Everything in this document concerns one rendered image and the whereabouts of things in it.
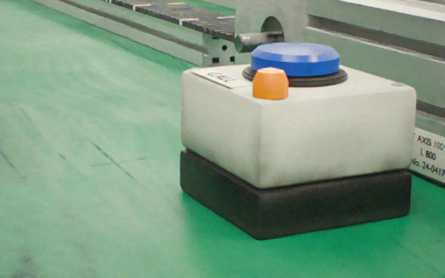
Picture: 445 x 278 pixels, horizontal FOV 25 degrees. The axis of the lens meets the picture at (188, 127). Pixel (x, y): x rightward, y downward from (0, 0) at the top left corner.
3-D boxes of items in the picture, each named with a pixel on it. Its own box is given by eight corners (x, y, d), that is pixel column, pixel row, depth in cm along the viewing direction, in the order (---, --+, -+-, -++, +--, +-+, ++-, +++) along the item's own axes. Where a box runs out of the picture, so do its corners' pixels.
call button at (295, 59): (234, 85, 47) (235, 42, 46) (307, 79, 48) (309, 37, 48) (278, 102, 43) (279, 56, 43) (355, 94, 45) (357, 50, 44)
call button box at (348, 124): (177, 189, 49) (178, 62, 47) (344, 166, 53) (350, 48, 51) (257, 242, 42) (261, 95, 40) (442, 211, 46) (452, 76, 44)
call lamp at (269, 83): (245, 93, 42) (245, 65, 42) (276, 90, 43) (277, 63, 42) (263, 100, 41) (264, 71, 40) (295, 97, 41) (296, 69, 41)
